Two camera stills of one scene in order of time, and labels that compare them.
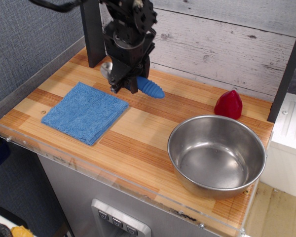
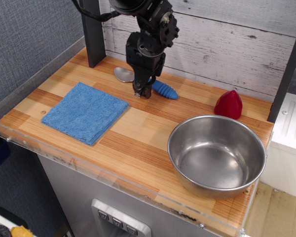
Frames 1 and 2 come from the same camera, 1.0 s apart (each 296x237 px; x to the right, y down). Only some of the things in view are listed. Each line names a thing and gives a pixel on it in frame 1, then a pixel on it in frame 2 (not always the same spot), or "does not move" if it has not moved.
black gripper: x=129 y=49 to x=148 y=58
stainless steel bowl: x=216 y=157 does not move
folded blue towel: x=86 y=114 does not move
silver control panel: x=111 y=222 does not move
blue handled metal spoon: x=142 y=84 to x=124 y=74
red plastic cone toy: x=229 y=104 does not move
